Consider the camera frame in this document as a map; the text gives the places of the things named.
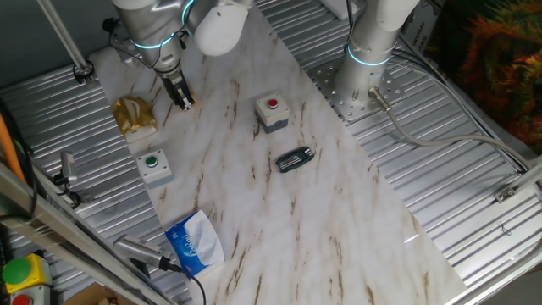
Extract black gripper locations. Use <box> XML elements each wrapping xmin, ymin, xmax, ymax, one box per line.
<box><xmin>154</xmin><ymin>66</ymin><xmax>196</xmax><ymax>112</ymax></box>

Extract gold tissue pack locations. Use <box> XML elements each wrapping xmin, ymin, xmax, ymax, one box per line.
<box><xmin>111</xmin><ymin>95</ymin><xmax>158</xmax><ymax>144</ymax></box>

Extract green push button box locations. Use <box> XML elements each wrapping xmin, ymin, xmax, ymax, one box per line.
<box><xmin>135</xmin><ymin>148</ymin><xmax>175</xmax><ymax>190</ymax></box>

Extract red push button box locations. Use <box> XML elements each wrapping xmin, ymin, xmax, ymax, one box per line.
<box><xmin>254</xmin><ymin>91</ymin><xmax>290</xmax><ymax>135</ymax></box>

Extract black pole foot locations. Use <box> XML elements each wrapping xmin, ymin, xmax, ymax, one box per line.
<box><xmin>72</xmin><ymin>60</ymin><xmax>97</xmax><ymax>85</ymax></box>

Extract green hex key set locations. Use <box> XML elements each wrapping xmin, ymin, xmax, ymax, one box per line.
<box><xmin>274</xmin><ymin>146</ymin><xmax>316</xmax><ymax>174</ymax></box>

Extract aluminium pole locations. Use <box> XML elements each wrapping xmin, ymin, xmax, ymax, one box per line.
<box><xmin>36</xmin><ymin>0</ymin><xmax>92</xmax><ymax>73</ymax></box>

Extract blue white tissue pack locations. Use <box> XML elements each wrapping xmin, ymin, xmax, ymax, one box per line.
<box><xmin>164</xmin><ymin>209</ymin><xmax>226</xmax><ymax>279</ymax></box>

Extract white marble pattern sheet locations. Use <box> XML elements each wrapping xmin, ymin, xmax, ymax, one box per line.
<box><xmin>88</xmin><ymin>8</ymin><xmax>467</xmax><ymax>305</ymax></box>

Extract white flat board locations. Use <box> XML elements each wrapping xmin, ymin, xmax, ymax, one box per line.
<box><xmin>319</xmin><ymin>0</ymin><xmax>357</xmax><ymax>21</ymax></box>

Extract brown cardboard box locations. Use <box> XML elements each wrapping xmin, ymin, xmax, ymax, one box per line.
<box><xmin>62</xmin><ymin>282</ymin><xmax>137</xmax><ymax>305</ymax></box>

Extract yellow box green mushroom button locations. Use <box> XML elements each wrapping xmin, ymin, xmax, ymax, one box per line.
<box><xmin>2</xmin><ymin>252</ymin><xmax>53</xmax><ymax>295</ymax></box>

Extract grey box red mushroom button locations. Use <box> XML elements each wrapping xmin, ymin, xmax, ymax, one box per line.
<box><xmin>8</xmin><ymin>286</ymin><xmax>53</xmax><ymax>305</ymax></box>

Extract white box red print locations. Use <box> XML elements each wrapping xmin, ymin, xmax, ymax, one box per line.
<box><xmin>401</xmin><ymin>3</ymin><xmax>442</xmax><ymax>57</ymax></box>

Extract orange green patterned fabric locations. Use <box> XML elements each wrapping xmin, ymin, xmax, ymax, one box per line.
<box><xmin>425</xmin><ymin>0</ymin><xmax>542</xmax><ymax>156</ymax></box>

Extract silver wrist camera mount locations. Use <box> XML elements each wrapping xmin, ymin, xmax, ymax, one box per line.
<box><xmin>110</xmin><ymin>29</ymin><xmax>133</xmax><ymax>64</ymax></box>

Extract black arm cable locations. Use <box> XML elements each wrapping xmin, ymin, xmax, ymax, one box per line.
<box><xmin>101</xmin><ymin>16</ymin><xmax>190</xmax><ymax>71</ymax></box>

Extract small silver camera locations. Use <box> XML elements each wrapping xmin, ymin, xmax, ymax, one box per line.
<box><xmin>58</xmin><ymin>151</ymin><xmax>80</xmax><ymax>186</ymax></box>

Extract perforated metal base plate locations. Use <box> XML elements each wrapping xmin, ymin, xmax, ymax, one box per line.
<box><xmin>307</xmin><ymin>54</ymin><xmax>406</xmax><ymax>124</ymax></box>

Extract silver finned camera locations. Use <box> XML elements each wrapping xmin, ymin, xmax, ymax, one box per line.
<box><xmin>113</xmin><ymin>234</ymin><xmax>173</xmax><ymax>273</ymax></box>

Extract orange cable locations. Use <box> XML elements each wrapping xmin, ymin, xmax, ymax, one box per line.
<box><xmin>0</xmin><ymin>113</ymin><xmax>27</xmax><ymax>184</ymax></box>

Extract black camera cable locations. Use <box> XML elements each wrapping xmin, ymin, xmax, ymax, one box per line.
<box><xmin>168</xmin><ymin>261</ymin><xmax>207</xmax><ymax>305</ymax></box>

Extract aluminium frame beam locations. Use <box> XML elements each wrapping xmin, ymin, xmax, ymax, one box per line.
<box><xmin>0</xmin><ymin>163</ymin><xmax>174</xmax><ymax>305</ymax></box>

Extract thick grey cable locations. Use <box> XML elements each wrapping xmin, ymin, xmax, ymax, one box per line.
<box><xmin>367</xmin><ymin>86</ymin><xmax>533</xmax><ymax>170</ymax></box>

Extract small metal corner bracket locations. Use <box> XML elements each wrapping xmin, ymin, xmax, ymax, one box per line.
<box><xmin>494</xmin><ymin>186</ymin><xmax>518</xmax><ymax>203</ymax></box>

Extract aluminium frame rail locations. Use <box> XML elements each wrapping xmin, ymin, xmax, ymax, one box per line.
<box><xmin>442</xmin><ymin>160</ymin><xmax>542</xmax><ymax>305</ymax></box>

